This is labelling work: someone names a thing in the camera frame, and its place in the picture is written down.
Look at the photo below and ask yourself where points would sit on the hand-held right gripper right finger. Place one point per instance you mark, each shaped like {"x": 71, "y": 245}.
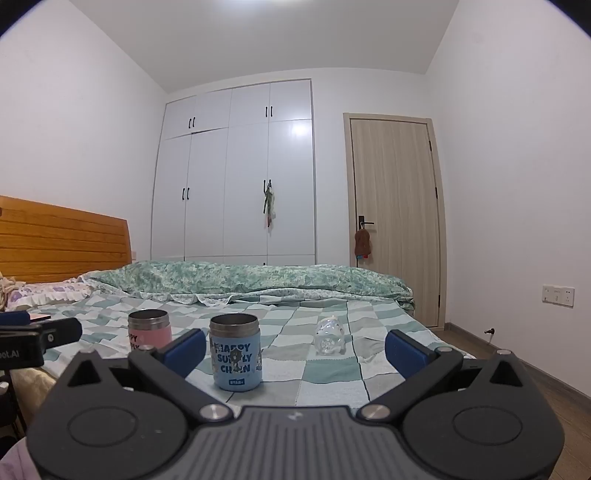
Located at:
{"x": 407, "y": 357}

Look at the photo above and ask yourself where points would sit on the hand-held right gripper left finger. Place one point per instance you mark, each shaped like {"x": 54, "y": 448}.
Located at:
{"x": 187, "y": 351}

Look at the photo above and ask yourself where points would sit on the red flat object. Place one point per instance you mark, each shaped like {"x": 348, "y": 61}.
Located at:
{"x": 39, "y": 317}

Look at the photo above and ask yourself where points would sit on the purple floral pillow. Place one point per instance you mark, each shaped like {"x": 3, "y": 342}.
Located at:
{"x": 51, "y": 293}

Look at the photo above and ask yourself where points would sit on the pink cloth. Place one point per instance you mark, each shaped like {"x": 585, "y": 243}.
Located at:
{"x": 16, "y": 461}

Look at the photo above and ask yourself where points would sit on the beige braided cloth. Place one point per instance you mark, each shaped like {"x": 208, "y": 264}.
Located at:
{"x": 7, "y": 288}

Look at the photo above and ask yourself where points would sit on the black wall plug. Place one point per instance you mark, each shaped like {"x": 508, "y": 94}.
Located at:
{"x": 489, "y": 331}

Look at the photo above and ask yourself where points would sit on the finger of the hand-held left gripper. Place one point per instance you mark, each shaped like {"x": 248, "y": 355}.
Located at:
{"x": 60, "y": 332}
{"x": 14, "y": 318}

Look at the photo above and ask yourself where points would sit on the white wardrobe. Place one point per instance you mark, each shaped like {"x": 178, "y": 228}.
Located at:
{"x": 207, "y": 184}

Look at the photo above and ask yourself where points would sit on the blue printed steel cup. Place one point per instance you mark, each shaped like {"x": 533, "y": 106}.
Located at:
{"x": 236, "y": 355}

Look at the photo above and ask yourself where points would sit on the white wall socket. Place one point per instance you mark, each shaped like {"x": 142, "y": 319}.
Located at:
{"x": 558, "y": 295}

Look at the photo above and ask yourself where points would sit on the green hanging ornament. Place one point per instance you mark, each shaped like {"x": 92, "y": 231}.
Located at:
{"x": 269, "y": 203}

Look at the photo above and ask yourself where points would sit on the brown plush toy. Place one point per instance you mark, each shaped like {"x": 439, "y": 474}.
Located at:
{"x": 362, "y": 242}

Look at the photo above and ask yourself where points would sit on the green checked bed sheet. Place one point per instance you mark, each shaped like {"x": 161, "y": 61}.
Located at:
{"x": 304, "y": 330}

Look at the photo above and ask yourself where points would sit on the green floral quilt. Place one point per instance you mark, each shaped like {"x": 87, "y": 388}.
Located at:
{"x": 249, "y": 277}

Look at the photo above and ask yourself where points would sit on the light wooden door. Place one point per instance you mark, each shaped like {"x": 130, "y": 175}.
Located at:
{"x": 397, "y": 184}

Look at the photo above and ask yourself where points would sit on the clear glass cup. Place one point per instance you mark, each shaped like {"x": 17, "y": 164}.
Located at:
{"x": 328, "y": 339}

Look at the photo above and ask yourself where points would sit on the pink printed steel cup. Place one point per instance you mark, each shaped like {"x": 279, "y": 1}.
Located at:
{"x": 150, "y": 332}

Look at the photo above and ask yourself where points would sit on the wooden headboard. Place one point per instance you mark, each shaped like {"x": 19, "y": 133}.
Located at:
{"x": 60, "y": 240}

